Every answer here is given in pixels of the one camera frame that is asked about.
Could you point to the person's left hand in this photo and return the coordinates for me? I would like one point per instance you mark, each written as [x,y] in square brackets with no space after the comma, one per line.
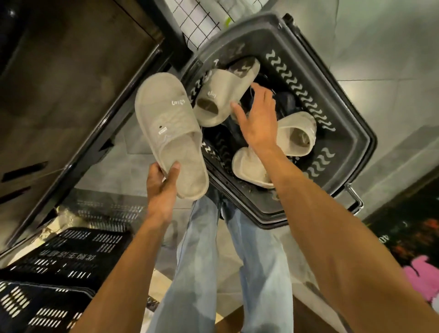
[159,199]

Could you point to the person's right hand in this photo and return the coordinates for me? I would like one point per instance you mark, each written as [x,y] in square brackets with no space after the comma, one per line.
[262,127]

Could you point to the black logo rubber slipper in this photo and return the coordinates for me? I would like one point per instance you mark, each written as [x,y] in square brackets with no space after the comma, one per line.
[284,103]

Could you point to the beige logo rubber slipper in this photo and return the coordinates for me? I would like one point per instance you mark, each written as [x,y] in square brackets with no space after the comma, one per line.
[219,89]
[164,113]

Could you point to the black basket with wavy slots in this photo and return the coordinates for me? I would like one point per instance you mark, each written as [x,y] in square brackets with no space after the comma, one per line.
[343,144]

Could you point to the person's right forearm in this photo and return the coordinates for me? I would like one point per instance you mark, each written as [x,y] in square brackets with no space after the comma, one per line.
[350,260]

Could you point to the person's left forearm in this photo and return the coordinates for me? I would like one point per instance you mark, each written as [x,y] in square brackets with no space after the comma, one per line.
[123,281]

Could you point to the person's light blue jeans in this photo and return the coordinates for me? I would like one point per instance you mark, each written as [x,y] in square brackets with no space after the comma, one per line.
[195,274]

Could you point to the dark brown display cabinet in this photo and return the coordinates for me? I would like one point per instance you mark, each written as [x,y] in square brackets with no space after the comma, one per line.
[68,85]

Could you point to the brown wooden stand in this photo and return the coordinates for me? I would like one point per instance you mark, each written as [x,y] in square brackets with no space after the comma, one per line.
[229,322]

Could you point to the black cartoon poster board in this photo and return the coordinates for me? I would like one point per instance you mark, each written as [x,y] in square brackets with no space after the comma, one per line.
[411,233]

